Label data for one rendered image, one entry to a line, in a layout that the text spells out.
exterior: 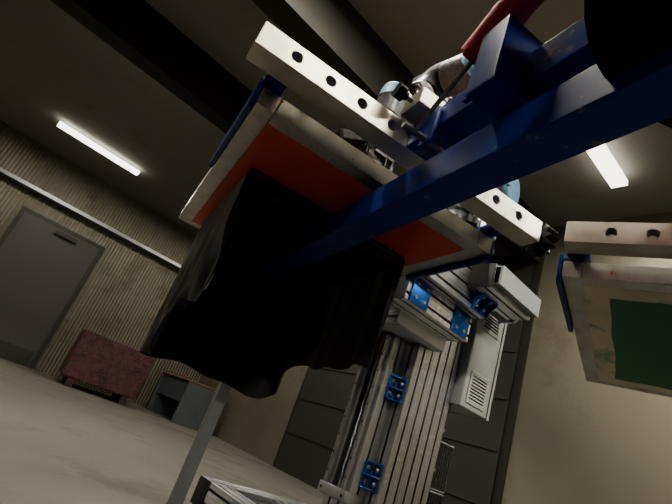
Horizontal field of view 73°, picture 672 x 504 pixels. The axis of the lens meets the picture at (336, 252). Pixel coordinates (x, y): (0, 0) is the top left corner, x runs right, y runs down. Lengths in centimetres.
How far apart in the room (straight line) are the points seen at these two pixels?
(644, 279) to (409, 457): 100
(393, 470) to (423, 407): 24
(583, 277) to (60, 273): 811
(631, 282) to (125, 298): 831
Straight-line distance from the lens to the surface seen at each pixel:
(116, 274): 881
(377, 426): 167
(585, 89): 57
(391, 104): 122
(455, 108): 78
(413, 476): 176
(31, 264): 856
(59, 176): 888
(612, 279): 108
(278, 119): 85
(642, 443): 416
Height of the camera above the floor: 47
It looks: 22 degrees up
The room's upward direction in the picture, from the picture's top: 21 degrees clockwise
